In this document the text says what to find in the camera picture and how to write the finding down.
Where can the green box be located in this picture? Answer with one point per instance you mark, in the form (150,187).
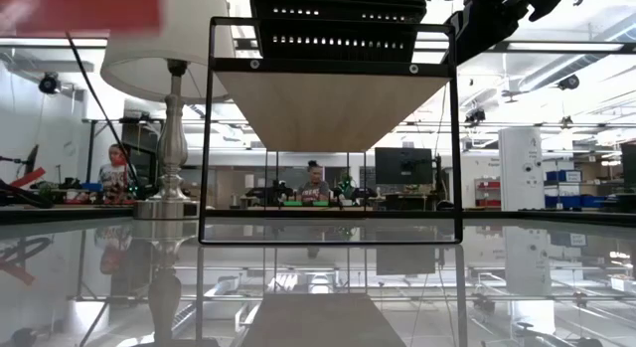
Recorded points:
(292,203)
(320,203)

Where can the person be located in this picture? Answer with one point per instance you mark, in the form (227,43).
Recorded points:
(314,188)
(115,175)

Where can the black plastic basket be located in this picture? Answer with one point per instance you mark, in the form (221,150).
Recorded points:
(338,51)

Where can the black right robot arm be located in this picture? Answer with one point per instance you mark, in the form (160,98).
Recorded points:
(541,4)

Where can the red shelf unit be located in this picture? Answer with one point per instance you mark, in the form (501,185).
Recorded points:
(488,193)

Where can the red plastic basket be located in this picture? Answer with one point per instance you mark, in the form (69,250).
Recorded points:
(79,11)

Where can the white shade table lamp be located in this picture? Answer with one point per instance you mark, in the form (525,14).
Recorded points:
(171,138)

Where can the blue storage bin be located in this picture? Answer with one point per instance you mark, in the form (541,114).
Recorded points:
(581,201)
(564,176)

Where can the black metal table frame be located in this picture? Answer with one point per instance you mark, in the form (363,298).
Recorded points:
(546,218)

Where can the red tool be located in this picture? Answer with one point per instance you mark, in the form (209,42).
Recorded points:
(27,178)

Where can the white kiosk column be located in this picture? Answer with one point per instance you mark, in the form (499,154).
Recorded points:
(521,168)

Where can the black ceiling camera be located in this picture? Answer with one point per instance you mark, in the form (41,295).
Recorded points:
(49,83)
(569,82)

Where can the wooden shelf with black frame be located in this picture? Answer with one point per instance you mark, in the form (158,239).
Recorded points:
(323,108)

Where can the black monitor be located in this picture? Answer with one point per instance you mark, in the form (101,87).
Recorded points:
(403,165)

